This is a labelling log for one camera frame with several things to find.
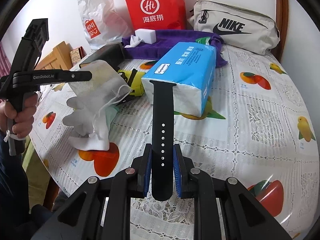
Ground black watch strap holes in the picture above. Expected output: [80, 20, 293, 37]
[150, 80, 174, 202]

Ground white cotton gloves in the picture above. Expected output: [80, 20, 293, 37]
[62, 89, 117, 151]

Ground yellow Adidas mini bag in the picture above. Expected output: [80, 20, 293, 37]
[118, 69, 145, 97]

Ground green snack packet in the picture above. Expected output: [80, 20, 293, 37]
[196, 36, 212, 46]

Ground person's dark sleeved forearm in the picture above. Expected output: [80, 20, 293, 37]
[0, 133, 53, 239]

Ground person's left hand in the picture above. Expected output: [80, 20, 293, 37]
[1, 93, 38, 139]

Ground pink striped cloth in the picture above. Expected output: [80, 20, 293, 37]
[0, 44, 11, 77]

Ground brown patterned box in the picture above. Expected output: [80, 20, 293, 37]
[69, 47, 84, 66]

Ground dark green box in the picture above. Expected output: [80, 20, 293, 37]
[79, 43, 125, 72]

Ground white plastic shopping bag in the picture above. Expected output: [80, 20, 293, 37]
[78, 0, 132, 50]

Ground crumpled white tissue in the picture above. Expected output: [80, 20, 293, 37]
[122, 35, 142, 48]

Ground fruit patterned tablecloth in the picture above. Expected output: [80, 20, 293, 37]
[30, 46, 319, 239]

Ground white sponge block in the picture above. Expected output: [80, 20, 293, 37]
[135, 29, 157, 44]

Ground purple towel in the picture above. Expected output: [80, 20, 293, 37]
[122, 29, 227, 68]

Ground blue tissue pack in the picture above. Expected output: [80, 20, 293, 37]
[142, 42, 217, 118]

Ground red paper shopping bag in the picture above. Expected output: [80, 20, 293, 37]
[125, 0, 187, 30]

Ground beige Nike waist bag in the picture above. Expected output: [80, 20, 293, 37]
[188, 0, 280, 55]

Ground brown wooden door frame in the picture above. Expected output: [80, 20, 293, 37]
[272, 0, 289, 61]

